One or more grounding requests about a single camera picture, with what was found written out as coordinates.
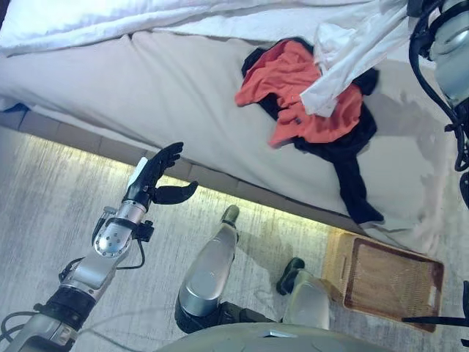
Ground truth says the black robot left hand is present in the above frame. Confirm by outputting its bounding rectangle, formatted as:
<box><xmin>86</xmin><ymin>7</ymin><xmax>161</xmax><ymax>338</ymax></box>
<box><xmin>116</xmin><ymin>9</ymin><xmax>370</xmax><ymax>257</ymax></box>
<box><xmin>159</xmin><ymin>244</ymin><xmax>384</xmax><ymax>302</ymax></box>
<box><xmin>122</xmin><ymin>142</ymin><xmax>199</xmax><ymax>212</ymax></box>

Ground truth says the orange garment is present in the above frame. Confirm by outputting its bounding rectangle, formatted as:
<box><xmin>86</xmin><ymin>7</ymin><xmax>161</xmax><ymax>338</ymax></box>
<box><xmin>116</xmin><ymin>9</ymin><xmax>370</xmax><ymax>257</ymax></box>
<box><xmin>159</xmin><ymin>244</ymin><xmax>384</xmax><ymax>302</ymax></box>
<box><xmin>234</xmin><ymin>39</ymin><xmax>364</xmax><ymax>150</ymax></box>

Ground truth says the black garment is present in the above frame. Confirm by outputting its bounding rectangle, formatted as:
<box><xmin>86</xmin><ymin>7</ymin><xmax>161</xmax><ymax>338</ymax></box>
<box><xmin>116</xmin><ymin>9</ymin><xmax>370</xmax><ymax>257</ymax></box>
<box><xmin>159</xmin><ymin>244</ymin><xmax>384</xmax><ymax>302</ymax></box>
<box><xmin>240</xmin><ymin>36</ymin><xmax>385</xmax><ymax>225</ymax></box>

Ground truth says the white garment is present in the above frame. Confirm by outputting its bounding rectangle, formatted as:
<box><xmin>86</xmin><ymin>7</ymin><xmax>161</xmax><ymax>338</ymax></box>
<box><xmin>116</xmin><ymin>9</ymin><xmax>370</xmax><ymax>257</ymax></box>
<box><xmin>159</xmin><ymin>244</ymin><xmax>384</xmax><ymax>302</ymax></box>
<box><xmin>299</xmin><ymin>0</ymin><xmax>411</xmax><ymax>118</ymax></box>

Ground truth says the woven wicker basket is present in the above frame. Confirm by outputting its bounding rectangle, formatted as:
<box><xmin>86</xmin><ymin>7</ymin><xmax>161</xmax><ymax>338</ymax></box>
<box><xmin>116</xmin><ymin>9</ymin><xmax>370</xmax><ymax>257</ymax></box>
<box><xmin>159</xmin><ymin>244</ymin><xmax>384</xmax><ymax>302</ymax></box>
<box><xmin>324</xmin><ymin>230</ymin><xmax>446</xmax><ymax>334</ymax></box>

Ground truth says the robot left leg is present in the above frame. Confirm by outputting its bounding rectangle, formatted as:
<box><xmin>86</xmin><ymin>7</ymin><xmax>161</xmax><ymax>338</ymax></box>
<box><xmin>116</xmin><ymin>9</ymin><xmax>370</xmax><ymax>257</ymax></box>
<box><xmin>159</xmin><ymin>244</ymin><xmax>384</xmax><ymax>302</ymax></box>
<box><xmin>174</xmin><ymin>205</ymin><xmax>241</xmax><ymax>333</ymax></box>

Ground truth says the robot leg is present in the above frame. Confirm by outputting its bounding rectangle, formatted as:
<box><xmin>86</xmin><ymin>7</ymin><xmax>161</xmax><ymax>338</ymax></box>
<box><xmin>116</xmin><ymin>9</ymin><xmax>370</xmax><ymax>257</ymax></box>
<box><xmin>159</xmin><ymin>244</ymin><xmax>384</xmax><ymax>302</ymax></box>
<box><xmin>276</xmin><ymin>257</ymin><xmax>330</xmax><ymax>331</ymax></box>
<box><xmin>174</xmin><ymin>205</ymin><xmax>241</xmax><ymax>333</ymax></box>

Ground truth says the white duvet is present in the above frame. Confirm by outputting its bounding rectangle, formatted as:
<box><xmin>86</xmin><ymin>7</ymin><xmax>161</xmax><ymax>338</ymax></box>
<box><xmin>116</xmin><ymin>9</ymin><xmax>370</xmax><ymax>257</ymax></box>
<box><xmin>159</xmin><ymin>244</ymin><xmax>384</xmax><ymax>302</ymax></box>
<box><xmin>0</xmin><ymin>0</ymin><xmax>404</xmax><ymax>58</ymax></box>

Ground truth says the robot right leg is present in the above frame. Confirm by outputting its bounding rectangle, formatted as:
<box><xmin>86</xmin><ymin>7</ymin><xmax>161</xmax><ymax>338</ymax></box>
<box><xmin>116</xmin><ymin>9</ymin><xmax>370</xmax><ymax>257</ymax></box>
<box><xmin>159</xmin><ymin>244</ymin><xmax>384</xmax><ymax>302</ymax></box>
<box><xmin>276</xmin><ymin>257</ymin><xmax>330</xmax><ymax>331</ymax></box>

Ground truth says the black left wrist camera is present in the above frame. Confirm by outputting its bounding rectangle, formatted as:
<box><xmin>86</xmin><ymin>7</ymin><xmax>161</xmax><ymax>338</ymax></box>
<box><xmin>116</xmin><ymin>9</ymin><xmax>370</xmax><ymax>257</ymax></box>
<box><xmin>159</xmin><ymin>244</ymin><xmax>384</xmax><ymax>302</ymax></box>
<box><xmin>137</xmin><ymin>220</ymin><xmax>155</xmax><ymax>243</ymax></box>

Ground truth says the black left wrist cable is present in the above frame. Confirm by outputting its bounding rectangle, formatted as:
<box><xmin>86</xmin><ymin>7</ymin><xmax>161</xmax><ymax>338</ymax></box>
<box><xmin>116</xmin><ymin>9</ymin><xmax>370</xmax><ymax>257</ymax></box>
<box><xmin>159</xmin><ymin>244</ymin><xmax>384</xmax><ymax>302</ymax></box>
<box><xmin>117</xmin><ymin>238</ymin><xmax>146</xmax><ymax>271</ymax></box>

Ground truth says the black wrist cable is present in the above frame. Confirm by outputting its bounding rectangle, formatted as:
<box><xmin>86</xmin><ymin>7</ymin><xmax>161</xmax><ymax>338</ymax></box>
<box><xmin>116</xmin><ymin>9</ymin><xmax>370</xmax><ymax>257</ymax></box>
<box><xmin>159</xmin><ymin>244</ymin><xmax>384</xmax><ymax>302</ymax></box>
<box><xmin>117</xmin><ymin>238</ymin><xmax>146</xmax><ymax>271</ymax></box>
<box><xmin>408</xmin><ymin>10</ymin><xmax>469</xmax><ymax>206</ymax></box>

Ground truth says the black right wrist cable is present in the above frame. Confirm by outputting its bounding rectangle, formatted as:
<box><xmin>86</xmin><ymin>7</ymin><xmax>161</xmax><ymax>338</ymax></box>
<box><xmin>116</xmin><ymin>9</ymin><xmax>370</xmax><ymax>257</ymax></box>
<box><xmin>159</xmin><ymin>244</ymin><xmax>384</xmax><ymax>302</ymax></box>
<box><xmin>408</xmin><ymin>10</ymin><xmax>469</xmax><ymax>206</ymax></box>

